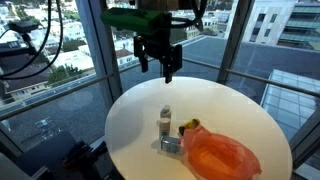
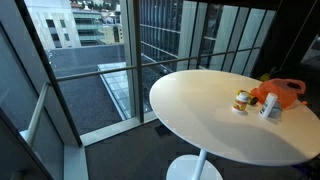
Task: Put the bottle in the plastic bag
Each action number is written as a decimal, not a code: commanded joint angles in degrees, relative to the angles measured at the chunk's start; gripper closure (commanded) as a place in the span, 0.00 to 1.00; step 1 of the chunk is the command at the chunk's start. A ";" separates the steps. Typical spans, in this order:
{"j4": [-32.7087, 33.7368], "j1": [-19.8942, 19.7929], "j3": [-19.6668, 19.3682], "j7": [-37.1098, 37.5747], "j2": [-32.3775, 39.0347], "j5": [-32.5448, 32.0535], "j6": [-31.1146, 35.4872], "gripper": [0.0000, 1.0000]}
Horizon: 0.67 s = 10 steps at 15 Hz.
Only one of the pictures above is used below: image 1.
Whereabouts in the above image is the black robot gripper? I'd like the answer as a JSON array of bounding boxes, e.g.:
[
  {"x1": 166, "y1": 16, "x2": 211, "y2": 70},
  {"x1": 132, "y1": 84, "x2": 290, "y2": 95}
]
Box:
[{"x1": 133, "y1": 32, "x2": 184, "y2": 85}]

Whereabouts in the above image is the yellow bottle with black cap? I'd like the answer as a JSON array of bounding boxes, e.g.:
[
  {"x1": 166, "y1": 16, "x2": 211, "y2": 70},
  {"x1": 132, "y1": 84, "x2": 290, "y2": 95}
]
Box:
[{"x1": 178, "y1": 117, "x2": 202, "y2": 137}]

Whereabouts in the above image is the orange plastic bag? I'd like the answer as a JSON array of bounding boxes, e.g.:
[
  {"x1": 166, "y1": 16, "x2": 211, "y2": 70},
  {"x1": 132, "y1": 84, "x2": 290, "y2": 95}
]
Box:
[{"x1": 179, "y1": 125, "x2": 264, "y2": 180}]

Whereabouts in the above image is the grey window mullion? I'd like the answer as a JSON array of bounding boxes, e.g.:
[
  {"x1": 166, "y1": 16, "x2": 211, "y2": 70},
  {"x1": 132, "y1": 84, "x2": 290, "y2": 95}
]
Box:
[
  {"x1": 215, "y1": 0, "x2": 256, "y2": 85},
  {"x1": 288, "y1": 108, "x2": 320, "y2": 169},
  {"x1": 75, "y1": 0, "x2": 124, "y2": 103}
]

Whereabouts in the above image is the small blue and white box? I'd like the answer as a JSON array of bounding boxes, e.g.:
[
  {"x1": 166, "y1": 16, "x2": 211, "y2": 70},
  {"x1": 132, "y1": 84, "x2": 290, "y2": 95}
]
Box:
[{"x1": 159, "y1": 134, "x2": 184, "y2": 156}]

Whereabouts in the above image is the metal window handrail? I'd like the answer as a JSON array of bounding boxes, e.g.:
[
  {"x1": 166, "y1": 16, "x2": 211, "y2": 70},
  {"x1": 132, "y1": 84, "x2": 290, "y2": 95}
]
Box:
[
  {"x1": 182, "y1": 57, "x2": 320, "y2": 95},
  {"x1": 0, "y1": 73, "x2": 115, "y2": 122}
]

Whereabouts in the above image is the black equipment pile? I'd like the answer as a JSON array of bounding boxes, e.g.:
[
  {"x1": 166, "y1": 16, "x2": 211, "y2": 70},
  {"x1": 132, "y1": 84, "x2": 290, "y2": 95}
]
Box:
[{"x1": 61, "y1": 139, "x2": 125, "y2": 180}]

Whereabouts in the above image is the dark grey flat panel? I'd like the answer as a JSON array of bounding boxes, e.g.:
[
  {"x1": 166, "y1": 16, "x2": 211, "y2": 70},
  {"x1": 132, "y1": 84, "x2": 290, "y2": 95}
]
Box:
[{"x1": 9, "y1": 130, "x2": 78, "y2": 178}]

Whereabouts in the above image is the black robot wrist cable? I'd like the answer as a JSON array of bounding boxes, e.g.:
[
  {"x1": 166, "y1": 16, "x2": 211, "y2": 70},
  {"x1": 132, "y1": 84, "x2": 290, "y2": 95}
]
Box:
[{"x1": 166, "y1": 0, "x2": 209, "y2": 33}]

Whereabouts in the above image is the black hanging cable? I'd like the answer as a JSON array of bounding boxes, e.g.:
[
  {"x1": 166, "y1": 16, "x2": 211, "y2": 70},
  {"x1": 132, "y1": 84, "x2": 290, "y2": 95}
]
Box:
[
  {"x1": 0, "y1": 0, "x2": 53, "y2": 80},
  {"x1": 0, "y1": 0, "x2": 65, "y2": 81}
]

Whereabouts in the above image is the black camera on stand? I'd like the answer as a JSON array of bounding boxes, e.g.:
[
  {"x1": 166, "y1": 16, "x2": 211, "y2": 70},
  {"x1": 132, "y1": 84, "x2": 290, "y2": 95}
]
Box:
[{"x1": 7, "y1": 20, "x2": 40, "y2": 35}]

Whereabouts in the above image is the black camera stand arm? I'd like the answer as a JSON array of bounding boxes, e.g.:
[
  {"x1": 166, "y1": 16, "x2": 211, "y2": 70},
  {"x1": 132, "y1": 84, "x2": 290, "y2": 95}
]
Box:
[{"x1": 0, "y1": 32, "x2": 38, "y2": 60}]

